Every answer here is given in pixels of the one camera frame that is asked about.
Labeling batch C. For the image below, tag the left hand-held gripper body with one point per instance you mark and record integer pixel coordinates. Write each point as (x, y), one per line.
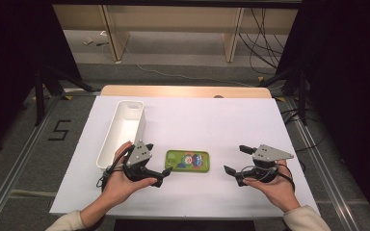
(139, 155)

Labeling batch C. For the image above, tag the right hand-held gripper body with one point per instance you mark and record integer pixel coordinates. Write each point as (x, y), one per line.
(269, 153)

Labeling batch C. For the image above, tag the green cartoon phone case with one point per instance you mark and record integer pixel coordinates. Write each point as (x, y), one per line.
(188, 161)

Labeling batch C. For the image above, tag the white plastic bin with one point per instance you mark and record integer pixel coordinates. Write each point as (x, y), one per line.
(122, 131)

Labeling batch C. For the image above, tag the person's left hand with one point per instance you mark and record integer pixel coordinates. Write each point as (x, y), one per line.
(118, 186)

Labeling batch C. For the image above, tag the person's right hand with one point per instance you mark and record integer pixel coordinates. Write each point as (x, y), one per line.
(279, 192)

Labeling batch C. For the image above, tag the white board sheet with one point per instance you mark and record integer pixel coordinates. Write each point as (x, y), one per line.
(189, 128)

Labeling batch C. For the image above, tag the black stand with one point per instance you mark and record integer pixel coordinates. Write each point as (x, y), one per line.
(302, 93)
(40, 96)

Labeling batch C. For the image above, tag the black curtain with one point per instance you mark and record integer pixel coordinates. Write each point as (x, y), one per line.
(13, 64)
(350, 80)

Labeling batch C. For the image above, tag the small black floor object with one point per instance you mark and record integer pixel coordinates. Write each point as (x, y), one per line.
(102, 43)

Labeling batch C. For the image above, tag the small white floor object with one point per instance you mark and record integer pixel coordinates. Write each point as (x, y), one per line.
(88, 41)

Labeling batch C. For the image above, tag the light wooden desk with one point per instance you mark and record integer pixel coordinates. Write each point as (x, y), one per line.
(173, 19)

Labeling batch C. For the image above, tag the metal floor rail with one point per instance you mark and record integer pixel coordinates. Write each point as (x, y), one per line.
(16, 173)
(327, 173)

